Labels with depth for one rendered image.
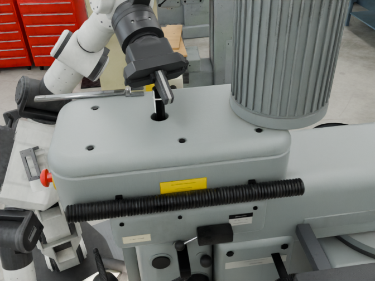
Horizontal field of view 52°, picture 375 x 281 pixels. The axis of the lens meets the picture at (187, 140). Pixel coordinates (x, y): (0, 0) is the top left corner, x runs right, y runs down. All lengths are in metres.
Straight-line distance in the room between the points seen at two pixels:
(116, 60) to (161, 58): 1.89
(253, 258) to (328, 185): 0.25
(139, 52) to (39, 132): 0.59
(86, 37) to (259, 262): 0.68
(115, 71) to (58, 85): 1.51
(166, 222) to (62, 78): 0.52
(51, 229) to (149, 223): 1.02
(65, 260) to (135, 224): 1.27
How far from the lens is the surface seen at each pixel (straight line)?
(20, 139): 1.25
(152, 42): 0.75
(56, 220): 1.77
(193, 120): 0.78
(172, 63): 0.73
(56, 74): 1.13
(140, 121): 0.78
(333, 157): 0.93
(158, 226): 0.83
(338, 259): 1.03
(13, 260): 1.31
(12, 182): 1.25
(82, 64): 1.02
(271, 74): 0.70
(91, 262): 2.26
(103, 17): 0.91
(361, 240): 1.04
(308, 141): 0.97
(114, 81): 2.68
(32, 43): 5.74
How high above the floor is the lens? 2.31
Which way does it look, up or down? 36 degrees down
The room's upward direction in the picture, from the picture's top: 2 degrees counter-clockwise
